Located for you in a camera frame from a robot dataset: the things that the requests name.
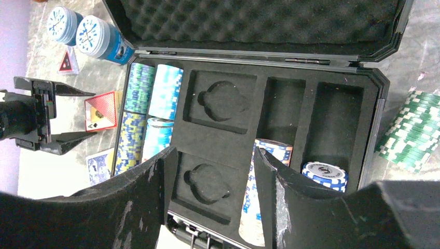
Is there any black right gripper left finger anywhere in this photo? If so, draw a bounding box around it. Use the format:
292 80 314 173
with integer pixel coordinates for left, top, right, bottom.
1 147 178 248

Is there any blue playing card deck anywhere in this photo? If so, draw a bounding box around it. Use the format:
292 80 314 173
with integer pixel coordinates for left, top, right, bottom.
86 148 114 186

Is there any yellow blue poker chip stack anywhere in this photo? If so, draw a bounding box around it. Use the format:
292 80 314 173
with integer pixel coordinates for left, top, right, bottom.
114 111 146 175

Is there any red triangular plastic token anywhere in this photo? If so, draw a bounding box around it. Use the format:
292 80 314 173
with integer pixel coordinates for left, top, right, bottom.
58 46 79 75

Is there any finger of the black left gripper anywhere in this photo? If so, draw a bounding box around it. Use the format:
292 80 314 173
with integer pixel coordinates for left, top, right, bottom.
13 76 95 96
15 132 99 156

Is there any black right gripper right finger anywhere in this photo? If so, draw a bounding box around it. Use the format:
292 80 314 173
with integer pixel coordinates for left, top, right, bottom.
254 148 439 248

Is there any dark green white chip stack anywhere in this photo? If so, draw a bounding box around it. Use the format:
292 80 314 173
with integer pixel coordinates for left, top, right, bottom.
376 91 439 172

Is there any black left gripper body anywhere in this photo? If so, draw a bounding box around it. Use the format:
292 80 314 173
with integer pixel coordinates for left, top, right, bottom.
1 90 56 143

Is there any blue white lidded jar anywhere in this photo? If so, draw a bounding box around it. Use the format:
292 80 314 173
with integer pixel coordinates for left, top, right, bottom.
46 6 84 47
76 15 134 65

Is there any black poker set case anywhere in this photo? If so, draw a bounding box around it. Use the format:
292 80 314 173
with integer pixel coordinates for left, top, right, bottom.
104 1 413 248

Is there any light blue poker chip stack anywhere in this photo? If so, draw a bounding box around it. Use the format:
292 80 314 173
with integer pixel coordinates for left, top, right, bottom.
148 64 184 120

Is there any red playing card deck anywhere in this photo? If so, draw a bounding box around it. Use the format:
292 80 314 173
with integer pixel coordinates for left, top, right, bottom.
84 91 122 132

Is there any pink white chip stack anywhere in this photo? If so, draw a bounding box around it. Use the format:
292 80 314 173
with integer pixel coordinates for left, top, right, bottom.
238 139 294 247

